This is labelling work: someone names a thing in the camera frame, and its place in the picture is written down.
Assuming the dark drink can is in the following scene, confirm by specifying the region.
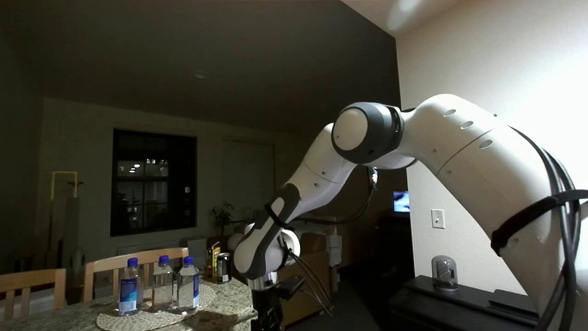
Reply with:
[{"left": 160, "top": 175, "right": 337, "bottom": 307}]
[{"left": 215, "top": 252, "right": 231, "bottom": 283}]

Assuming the brown cardboard box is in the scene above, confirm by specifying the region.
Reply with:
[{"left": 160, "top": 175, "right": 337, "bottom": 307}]
[{"left": 278, "top": 232, "right": 332, "bottom": 327}]

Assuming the yellow carton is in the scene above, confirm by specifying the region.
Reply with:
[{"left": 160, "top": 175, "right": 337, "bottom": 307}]
[{"left": 206, "top": 242, "right": 221, "bottom": 280}]

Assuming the clear water bottle blue cap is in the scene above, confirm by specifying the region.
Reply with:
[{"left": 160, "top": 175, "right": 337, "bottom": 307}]
[
  {"left": 177, "top": 256, "right": 200, "bottom": 314},
  {"left": 152, "top": 255, "right": 174, "bottom": 313}
]

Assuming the potted plant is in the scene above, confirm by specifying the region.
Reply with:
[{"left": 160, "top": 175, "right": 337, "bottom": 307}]
[{"left": 211, "top": 201, "right": 236, "bottom": 237}]

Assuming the round woven placemat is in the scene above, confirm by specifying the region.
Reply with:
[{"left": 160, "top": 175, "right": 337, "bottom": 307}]
[{"left": 96, "top": 282, "right": 216, "bottom": 331}]

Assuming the water bottle with blue label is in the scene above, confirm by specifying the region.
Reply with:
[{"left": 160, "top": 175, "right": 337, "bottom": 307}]
[{"left": 118, "top": 257, "right": 140, "bottom": 316}]

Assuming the wooden chair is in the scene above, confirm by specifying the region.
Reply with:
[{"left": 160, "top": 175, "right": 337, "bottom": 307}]
[
  {"left": 83, "top": 247, "right": 190, "bottom": 302},
  {"left": 0, "top": 268, "right": 67, "bottom": 321}
]

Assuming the dark window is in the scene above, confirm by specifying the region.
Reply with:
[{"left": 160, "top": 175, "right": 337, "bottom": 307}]
[{"left": 110, "top": 128, "right": 198, "bottom": 237}]

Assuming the lit screen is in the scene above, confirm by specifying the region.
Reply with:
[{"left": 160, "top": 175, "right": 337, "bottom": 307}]
[{"left": 393, "top": 190, "right": 410, "bottom": 213}]

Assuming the glass dome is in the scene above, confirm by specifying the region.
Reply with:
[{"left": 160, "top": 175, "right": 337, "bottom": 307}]
[{"left": 431, "top": 255, "right": 459, "bottom": 292}]

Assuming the black cabinet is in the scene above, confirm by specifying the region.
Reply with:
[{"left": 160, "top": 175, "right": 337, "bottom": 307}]
[{"left": 389, "top": 275, "right": 540, "bottom": 331}]

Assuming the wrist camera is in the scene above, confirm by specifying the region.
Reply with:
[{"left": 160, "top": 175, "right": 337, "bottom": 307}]
[{"left": 275, "top": 275, "right": 305, "bottom": 300}]

